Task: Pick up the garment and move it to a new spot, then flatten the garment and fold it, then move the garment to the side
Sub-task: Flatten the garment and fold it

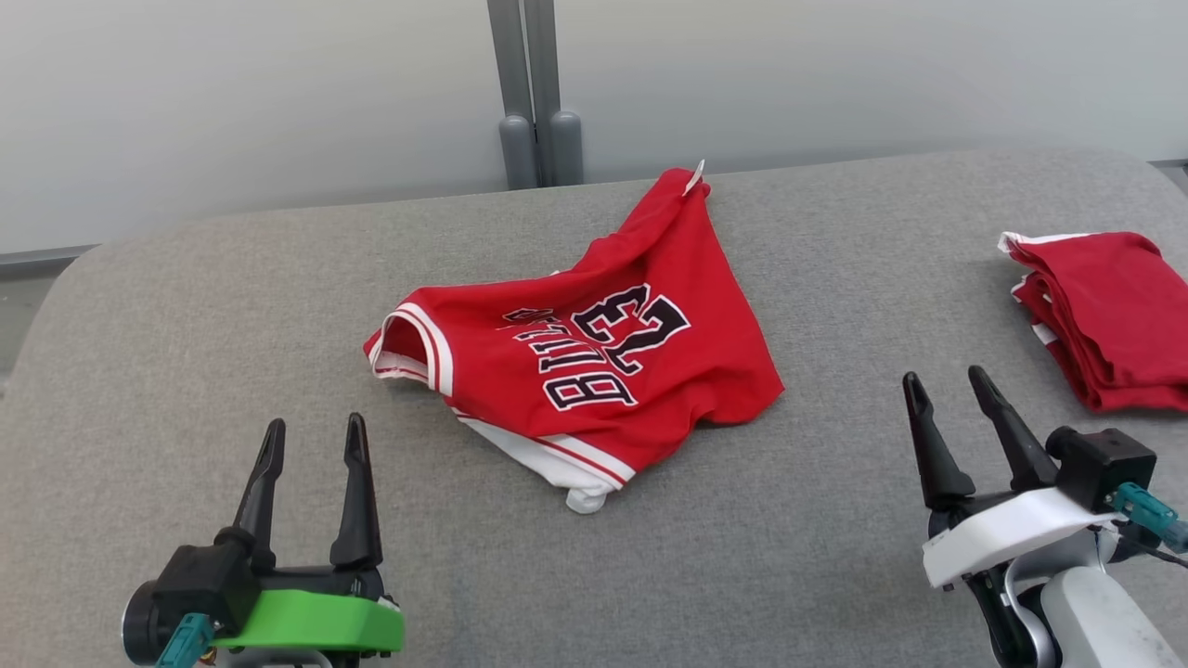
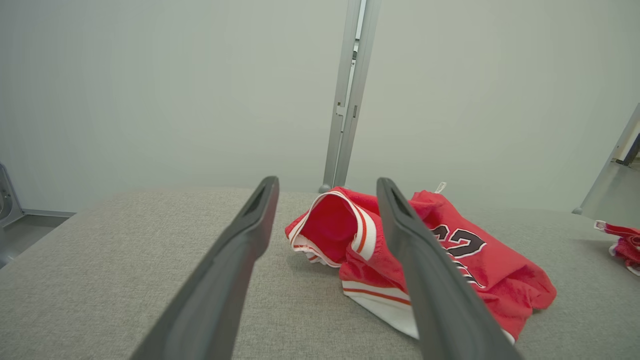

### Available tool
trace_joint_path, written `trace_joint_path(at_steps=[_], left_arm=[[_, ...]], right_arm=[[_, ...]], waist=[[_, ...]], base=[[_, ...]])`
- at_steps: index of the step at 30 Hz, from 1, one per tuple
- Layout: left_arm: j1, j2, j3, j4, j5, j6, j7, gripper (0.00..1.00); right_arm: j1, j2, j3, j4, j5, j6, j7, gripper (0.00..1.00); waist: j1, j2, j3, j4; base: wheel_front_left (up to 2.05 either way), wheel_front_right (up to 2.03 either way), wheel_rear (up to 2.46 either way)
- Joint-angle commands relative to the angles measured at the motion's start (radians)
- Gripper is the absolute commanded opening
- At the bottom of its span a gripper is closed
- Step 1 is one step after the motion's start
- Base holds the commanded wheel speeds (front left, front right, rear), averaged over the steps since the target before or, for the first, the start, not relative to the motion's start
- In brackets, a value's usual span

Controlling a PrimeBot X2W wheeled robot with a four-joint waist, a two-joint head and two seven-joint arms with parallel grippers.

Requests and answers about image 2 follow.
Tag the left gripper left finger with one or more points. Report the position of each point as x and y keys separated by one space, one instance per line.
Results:
x=220 y=280

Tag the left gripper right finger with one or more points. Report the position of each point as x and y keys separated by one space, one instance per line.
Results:
x=440 y=300

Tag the red Bulls basketball jersey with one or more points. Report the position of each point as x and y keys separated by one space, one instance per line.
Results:
x=510 y=280

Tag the small red white garment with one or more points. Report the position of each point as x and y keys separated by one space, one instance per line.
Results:
x=627 y=245

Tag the grey metal partition foot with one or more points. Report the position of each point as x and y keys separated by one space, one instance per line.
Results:
x=612 y=150
x=7 y=200

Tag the grey wall baseboard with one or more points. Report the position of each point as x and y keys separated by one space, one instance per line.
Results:
x=47 y=213

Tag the grey metal partition post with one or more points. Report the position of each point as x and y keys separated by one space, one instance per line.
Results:
x=339 y=100
x=362 y=75

